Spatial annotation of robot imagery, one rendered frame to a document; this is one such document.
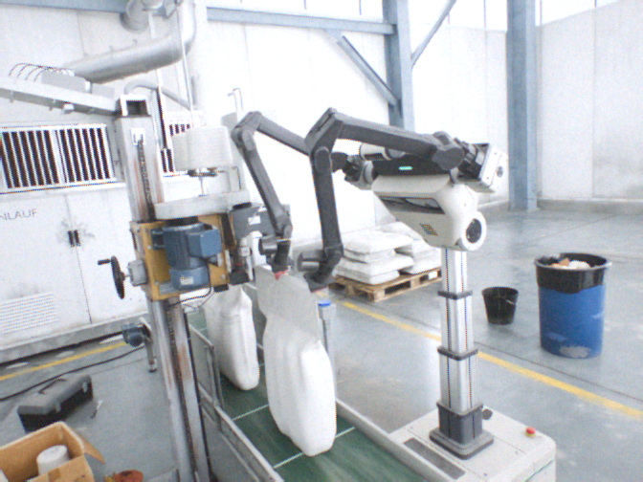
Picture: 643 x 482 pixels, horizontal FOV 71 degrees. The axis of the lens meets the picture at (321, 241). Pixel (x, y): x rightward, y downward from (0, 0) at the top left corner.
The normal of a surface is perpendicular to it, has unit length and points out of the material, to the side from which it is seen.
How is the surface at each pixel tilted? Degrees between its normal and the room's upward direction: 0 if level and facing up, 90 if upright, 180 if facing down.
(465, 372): 90
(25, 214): 90
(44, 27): 90
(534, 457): 31
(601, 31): 90
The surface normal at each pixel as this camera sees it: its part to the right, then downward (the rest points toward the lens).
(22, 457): 0.73, 0.06
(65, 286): 0.54, 0.11
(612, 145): -0.83, 0.18
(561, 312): -0.63, 0.25
